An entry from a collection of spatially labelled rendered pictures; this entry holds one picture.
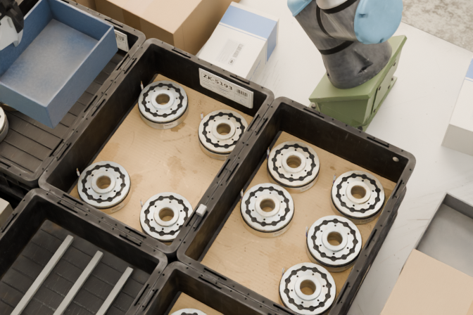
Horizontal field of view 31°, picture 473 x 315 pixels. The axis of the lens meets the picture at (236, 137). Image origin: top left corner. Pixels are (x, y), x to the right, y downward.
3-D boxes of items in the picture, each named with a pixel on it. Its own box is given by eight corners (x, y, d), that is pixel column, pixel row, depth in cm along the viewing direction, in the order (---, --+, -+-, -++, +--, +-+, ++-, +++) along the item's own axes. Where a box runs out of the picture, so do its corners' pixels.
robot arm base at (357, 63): (348, 46, 194) (326, 13, 190) (402, 36, 183) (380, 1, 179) (320, 92, 187) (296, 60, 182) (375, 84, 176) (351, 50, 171)
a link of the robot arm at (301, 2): (339, 10, 187) (307, -37, 180) (378, 13, 175) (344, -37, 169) (304, 48, 184) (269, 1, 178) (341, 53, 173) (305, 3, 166)
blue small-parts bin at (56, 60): (53, 17, 160) (46, -8, 154) (118, 49, 156) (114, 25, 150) (-15, 93, 151) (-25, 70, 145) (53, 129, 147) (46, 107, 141)
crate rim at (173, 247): (150, 42, 177) (149, 35, 175) (277, 99, 169) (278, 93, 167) (36, 190, 159) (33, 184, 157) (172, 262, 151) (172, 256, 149)
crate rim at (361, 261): (277, 100, 169) (278, 93, 167) (417, 162, 161) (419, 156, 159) (173, 262, 151) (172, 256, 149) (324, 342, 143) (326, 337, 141)
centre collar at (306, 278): (304, 271, 155) (304, 269, 154) (326, 285, 153) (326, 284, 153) (288, 291, 153) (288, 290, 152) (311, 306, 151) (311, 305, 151)
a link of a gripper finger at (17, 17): (3, 28, 147) (-14, -7, 140) (10, 21, 148) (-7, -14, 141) (23, 37, 145) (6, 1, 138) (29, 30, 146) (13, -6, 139)
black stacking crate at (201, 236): (276, 126, 177) (278, 95, 167) (407, 187, 169) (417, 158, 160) (178, 283, 159) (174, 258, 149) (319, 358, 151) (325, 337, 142)
